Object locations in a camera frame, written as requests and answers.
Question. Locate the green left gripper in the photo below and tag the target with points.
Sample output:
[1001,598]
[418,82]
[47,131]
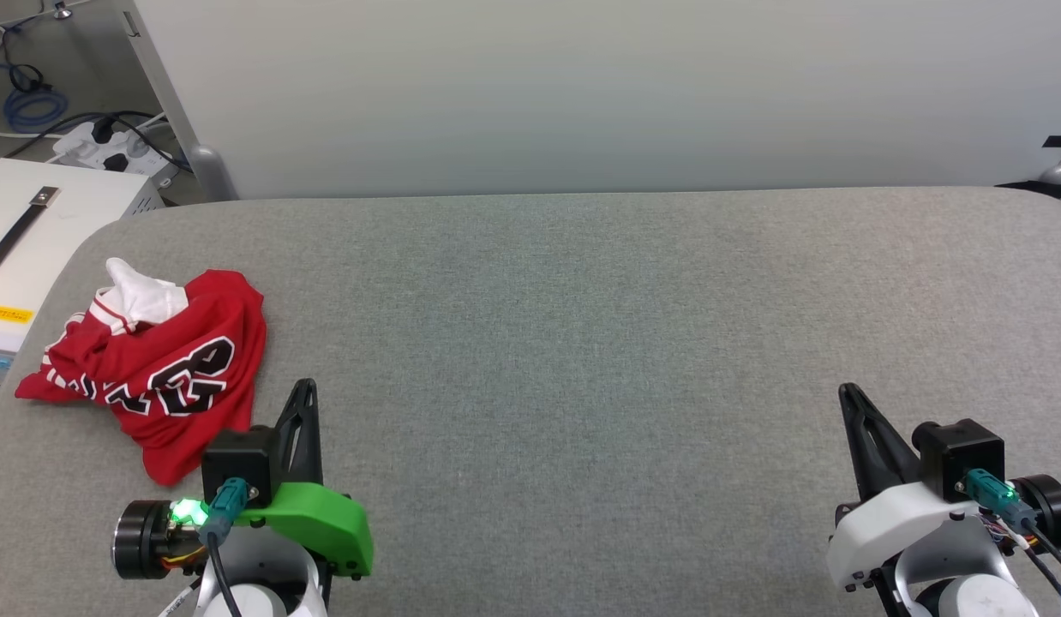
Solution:
[325,518]

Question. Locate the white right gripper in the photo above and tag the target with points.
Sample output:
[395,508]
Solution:
[890,527]

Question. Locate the red basketball jersey number 23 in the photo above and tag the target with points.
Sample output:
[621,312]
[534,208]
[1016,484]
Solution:
[179,343]

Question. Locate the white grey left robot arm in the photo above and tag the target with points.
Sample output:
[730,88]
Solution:
[273,570]

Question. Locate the grey metal partition foot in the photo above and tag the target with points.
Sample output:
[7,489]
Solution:
[209,176]
[1060,176]

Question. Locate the yellow warning sticker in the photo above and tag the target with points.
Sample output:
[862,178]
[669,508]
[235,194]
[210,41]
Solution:
[9,314]

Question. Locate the white metal equipment box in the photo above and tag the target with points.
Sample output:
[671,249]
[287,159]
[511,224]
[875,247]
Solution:
[59,223]

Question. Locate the black power plug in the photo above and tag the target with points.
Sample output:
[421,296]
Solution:
[102,130]
[116,162]

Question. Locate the white power strip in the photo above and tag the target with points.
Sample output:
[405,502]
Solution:
[78,152]

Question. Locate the white partition panel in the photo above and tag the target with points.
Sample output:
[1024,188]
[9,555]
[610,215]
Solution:
[582,86]

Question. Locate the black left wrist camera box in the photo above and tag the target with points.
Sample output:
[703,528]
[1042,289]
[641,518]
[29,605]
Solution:
[239,454]

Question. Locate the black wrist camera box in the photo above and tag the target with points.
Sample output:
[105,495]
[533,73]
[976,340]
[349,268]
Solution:
[959,454]
[239,454]

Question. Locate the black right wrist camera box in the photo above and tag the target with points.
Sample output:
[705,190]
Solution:
[959,454]

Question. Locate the teal left camera connector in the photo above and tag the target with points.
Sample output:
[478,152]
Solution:
[226,506]

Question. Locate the teal camera connector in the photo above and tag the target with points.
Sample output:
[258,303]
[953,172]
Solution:
[226,506]
[993,493]

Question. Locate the teal right camera connector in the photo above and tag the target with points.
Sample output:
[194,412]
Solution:
[993,493]

